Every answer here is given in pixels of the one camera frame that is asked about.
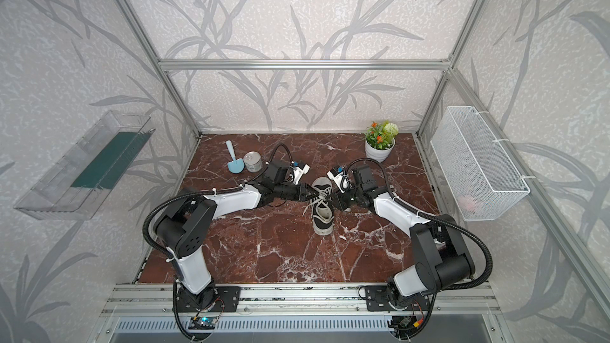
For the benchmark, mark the potted plant white pot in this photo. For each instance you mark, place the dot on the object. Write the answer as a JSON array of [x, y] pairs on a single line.
[[380, 139]]

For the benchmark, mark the clear plastic wall tray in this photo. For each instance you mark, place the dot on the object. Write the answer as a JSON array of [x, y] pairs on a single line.
[[78, 184]]

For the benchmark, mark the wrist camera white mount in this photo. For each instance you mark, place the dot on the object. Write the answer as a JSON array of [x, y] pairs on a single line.
[[299, 170], [339, 176]]

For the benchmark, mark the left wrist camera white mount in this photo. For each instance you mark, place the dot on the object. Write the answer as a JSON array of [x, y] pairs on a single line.
[[299, 170]]

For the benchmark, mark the aluminium front rail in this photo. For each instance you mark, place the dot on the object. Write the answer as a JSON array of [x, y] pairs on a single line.
[[155, 300]]

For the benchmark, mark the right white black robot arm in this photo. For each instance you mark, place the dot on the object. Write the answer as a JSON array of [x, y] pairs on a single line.
[[446, 255]]

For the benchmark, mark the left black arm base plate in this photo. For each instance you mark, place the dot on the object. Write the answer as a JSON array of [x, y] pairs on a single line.
[[211, 299]]

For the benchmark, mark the green circuit board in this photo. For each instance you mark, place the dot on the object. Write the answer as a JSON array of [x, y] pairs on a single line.
[[202, 323]]

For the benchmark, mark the white shoelace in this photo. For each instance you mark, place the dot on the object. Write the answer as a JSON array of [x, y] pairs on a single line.
[[320, 206]]

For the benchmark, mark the silver tin can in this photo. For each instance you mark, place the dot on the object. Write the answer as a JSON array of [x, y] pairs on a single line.
[[253, 161]]

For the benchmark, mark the white wire basket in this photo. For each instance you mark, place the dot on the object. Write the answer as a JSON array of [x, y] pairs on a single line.
[[474, 162]]

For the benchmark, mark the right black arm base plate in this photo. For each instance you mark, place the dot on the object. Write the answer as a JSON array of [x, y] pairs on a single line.
[[383, 298]]

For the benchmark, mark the right controller board with wires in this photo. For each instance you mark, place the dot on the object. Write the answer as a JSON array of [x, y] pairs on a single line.
[[405, 323]]

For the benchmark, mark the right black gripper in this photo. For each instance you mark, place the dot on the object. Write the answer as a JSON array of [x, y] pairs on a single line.
[[348, 194]]

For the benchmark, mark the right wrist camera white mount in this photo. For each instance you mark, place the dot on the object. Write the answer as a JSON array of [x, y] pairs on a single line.
[[339, 176]]

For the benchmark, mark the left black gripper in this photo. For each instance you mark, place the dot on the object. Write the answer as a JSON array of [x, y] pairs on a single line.
[[302, 190]]

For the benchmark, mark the black white canvas sneaker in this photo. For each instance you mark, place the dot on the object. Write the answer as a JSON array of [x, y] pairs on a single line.
[[323, 227]]

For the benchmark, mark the pink object in basket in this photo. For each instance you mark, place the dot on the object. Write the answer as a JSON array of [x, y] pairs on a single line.
[[469, 205]]

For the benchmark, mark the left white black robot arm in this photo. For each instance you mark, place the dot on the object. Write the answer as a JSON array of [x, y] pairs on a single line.
[[177, 228]]

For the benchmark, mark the light blue scoop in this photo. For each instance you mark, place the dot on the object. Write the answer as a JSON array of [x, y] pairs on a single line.
[[236, 165]]

